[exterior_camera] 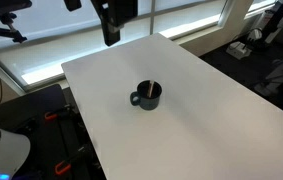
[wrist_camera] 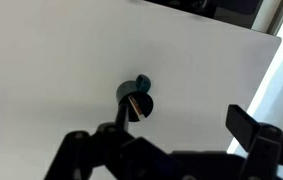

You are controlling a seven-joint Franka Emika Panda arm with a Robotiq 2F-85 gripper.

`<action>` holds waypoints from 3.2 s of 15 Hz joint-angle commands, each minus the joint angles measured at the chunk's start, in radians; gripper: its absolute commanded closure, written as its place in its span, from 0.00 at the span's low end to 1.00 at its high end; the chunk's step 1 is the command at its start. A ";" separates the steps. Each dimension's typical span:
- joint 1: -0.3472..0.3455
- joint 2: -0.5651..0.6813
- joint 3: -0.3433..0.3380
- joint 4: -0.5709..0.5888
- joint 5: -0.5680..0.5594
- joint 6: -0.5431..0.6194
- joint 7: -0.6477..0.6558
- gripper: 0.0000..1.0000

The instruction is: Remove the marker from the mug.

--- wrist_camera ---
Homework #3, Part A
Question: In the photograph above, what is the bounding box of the dark blue enamel mug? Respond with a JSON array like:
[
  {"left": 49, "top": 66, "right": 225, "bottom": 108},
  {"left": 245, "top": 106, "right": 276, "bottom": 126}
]
[{"left": 115, "top": 73, "right": 155, "bottom": 123}]

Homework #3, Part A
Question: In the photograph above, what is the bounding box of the black marker with label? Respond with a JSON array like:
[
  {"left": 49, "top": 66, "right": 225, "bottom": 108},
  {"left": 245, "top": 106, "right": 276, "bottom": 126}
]
[{"left": 114, "top": 94, "right": 148, "bottom": 132}]

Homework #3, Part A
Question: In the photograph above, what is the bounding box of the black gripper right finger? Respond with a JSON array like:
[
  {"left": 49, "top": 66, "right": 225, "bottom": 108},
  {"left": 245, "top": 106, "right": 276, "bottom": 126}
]
[{"left": 225, "top": 104, "right": 283, "bottom": 180}]

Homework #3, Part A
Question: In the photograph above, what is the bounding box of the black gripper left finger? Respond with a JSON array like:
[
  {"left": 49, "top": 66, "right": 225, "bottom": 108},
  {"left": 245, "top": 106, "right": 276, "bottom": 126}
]
[{"left": 43, "top": 122, "right": 174, "bottom": 180}]

